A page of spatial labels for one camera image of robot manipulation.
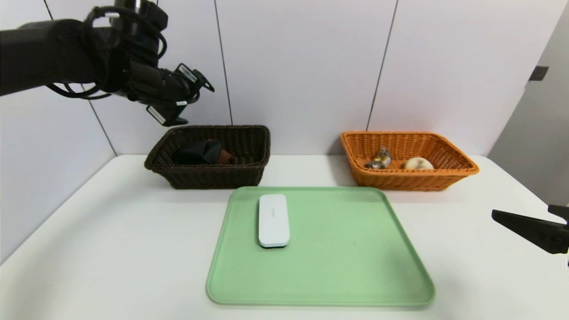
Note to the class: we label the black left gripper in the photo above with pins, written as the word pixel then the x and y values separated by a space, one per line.
pixel 187 74

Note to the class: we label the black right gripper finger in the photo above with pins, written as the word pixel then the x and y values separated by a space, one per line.
pixel 533 229
pixel 561 211

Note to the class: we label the black fabric pouch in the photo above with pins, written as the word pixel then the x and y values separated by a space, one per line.
pixel 195 153

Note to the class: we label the brown towel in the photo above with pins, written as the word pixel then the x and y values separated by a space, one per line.
pixel 227 156

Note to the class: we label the chocolate candy packet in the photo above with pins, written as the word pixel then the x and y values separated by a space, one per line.
pixel 378 160

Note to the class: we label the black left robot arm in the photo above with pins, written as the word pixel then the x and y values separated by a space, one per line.
pixel 40 53

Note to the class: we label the dark brown wicker basket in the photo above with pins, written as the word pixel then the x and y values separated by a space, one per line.
pixel 209 178

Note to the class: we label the orange wicker basket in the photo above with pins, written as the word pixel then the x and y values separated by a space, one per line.
pixel 400 180

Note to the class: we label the white rectangular plastic case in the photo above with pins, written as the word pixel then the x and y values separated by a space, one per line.
pixel 274 220

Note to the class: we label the green plastic tray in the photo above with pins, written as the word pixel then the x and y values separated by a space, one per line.
pixel 333 266

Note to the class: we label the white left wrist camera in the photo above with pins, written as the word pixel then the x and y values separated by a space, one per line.
pixel 138 4

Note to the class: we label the dark wall bracket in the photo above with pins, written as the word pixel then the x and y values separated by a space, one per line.
pixel 538 73

